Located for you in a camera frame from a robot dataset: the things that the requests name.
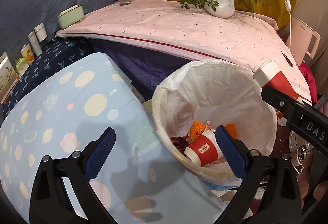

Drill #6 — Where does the small red white paper cup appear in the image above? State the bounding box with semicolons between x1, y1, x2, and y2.
184;130;223;166

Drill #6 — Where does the orange snack wrapper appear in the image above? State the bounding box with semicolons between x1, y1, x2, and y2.
186;121;237;143

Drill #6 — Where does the large red white paper cup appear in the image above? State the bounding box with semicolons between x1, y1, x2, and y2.
253;60;312;106

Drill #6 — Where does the dark red velvet scrunchie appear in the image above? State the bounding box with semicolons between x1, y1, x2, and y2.
171;136;190;155

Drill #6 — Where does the white lined trash bin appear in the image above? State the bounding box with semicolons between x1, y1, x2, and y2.
152;59;277;187

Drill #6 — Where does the person hand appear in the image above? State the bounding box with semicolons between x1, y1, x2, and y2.
297;150;328;210

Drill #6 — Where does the metal can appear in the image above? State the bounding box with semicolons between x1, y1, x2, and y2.
288;131;314;166

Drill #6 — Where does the red cloth pile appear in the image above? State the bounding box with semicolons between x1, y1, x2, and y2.
298;61;318;103

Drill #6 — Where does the light blue planet tablecloth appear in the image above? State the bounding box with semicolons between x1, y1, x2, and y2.
1;53;225;223

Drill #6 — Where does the black hair clip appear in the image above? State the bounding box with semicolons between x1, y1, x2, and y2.
281;52;293;67

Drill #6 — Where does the pink bed sheet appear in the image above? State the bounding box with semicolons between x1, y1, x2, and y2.
57;0;311;101

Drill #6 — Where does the navy floral cloth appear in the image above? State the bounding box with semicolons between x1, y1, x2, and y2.
2;38;94;118

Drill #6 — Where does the green white small packet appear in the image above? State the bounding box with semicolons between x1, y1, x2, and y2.
15;58;29;76

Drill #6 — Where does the yellow small box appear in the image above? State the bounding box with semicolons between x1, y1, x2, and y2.
20;44;35;65

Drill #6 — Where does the white tall bottle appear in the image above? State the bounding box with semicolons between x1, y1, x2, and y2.
27;31;42;57

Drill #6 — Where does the white jar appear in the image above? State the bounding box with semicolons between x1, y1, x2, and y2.
34;23;48;42

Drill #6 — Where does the mint green box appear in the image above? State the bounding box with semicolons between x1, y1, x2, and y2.
57;5;84;29

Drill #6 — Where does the white power cord switch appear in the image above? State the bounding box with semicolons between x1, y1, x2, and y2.
285;0;292;50

